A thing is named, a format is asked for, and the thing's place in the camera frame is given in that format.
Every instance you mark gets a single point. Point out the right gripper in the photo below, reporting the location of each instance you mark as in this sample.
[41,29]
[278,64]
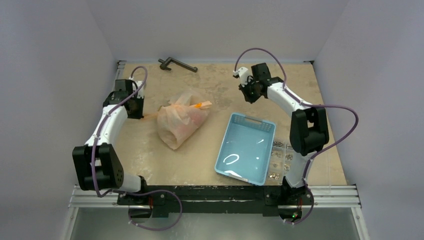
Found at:
[249,92]

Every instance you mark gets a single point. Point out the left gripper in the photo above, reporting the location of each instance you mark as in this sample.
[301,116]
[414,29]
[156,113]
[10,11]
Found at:
[139,114]

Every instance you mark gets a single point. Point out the orange banana print plastic bag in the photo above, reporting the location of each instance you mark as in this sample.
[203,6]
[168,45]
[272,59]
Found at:
[184,114]

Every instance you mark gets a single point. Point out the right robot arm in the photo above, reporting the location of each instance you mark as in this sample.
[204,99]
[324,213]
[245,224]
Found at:
[309,132]

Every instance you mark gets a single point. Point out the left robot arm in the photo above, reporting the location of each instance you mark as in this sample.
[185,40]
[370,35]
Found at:
[96,163]

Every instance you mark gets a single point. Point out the light blue plastic basket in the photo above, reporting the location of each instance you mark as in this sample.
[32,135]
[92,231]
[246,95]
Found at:
[246,149]

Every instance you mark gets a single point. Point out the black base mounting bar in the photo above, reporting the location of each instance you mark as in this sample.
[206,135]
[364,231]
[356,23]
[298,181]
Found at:
[268,200]

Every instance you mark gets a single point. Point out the clear plastic screw box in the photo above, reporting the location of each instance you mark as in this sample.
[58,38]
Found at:
[286,164]

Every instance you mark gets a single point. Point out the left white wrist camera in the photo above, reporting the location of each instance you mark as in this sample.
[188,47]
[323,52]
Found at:
[139,89]

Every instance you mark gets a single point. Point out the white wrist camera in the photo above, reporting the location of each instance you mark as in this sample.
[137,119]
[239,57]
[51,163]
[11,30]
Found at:
[139,89]
[242,74]

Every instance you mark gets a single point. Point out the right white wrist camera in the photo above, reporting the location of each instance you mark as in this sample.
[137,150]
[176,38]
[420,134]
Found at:
[242,74]

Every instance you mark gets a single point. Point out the black metal crank handle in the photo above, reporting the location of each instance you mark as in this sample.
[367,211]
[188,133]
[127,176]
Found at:
[164,64]

